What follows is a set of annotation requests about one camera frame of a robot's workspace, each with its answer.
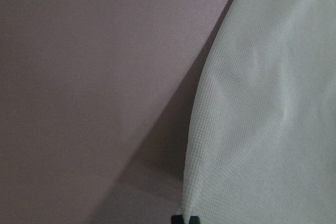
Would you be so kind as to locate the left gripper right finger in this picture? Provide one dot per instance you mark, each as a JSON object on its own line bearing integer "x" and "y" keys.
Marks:
{"x": 194, "y": 220}

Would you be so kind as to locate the olive green long-sleeve shirt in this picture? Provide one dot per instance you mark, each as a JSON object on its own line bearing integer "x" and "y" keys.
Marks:
{"x": 261, "y": 142}

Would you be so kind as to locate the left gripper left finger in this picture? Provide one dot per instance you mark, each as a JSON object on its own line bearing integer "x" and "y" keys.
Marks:
{"x": 177, "y": 219}

